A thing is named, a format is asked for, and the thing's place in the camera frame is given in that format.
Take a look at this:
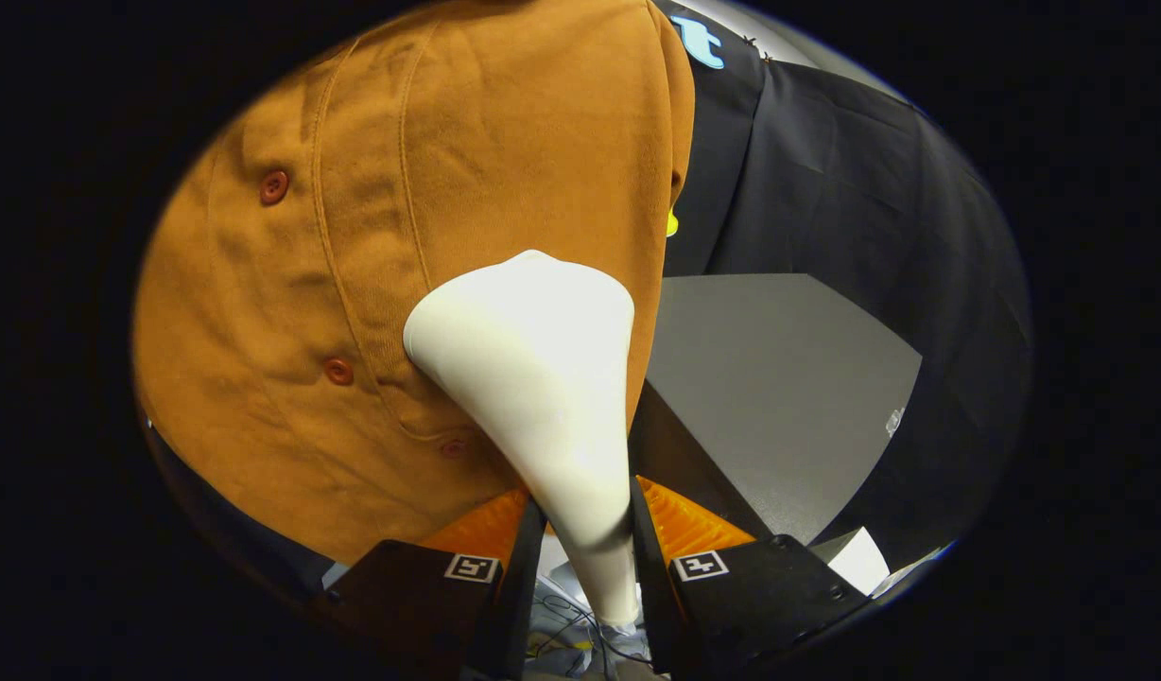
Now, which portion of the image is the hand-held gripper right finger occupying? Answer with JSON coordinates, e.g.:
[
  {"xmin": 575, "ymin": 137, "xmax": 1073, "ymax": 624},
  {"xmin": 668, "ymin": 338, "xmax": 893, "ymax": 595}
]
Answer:
[{"xmin": 628, "ymin": 475, "xmax": 873, "ymax": 678}]

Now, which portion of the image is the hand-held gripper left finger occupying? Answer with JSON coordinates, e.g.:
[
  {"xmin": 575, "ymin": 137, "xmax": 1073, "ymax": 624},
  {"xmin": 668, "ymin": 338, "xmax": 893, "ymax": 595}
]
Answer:
[{"xmin": 308, "ymin": 487, "xmax": 547, "ymax": 681}]

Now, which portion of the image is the white garment steamer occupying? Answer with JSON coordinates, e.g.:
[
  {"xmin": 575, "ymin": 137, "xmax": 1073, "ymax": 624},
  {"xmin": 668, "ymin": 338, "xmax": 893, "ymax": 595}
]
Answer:
[{"xmin": 403, "ymin": 249, "xmax": 642, "ymax": 627}]

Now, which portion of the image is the brown button-up shirt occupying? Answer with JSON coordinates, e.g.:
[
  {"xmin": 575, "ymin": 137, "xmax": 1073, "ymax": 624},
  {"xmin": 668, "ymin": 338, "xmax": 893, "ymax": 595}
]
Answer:
[{"xmin": 131, "ymin": 0, "xmax": 697, "ymax": 567}]

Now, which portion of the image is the pale blue cloth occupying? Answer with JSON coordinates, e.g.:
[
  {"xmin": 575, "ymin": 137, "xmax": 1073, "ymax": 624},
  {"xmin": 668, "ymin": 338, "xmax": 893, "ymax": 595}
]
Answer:
[{"xmin": 529, "ymin": 558, "xmax": 653, "ymax": 674}]

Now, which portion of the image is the white sheet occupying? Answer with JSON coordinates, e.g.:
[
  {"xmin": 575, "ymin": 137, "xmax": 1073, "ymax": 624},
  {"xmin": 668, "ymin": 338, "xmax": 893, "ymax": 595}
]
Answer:
[{"xmin": 829, "ymin": 527, "xmax": 892, "ymax": 596}]

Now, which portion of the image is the grey table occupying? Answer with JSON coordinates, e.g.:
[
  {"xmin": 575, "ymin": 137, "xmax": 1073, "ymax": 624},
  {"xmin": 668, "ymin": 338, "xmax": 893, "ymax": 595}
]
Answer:
[{"xmin": 628, "ymin": 273, "xmax": 924, "ymax": 547}]

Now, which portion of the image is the black backdrop cloth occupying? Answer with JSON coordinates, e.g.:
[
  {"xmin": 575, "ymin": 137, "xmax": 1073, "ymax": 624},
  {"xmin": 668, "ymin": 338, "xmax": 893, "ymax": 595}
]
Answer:
[{"xmin": 144, "ymin": 0, "xmax": 1033, "ymax": 606}]

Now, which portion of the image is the black cable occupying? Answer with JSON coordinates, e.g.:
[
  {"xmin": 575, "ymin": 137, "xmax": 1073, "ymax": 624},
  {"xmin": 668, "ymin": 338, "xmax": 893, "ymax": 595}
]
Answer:
[{"xmin": 533, "ymin": 591, "xmax": 652, "ymax": 668}]

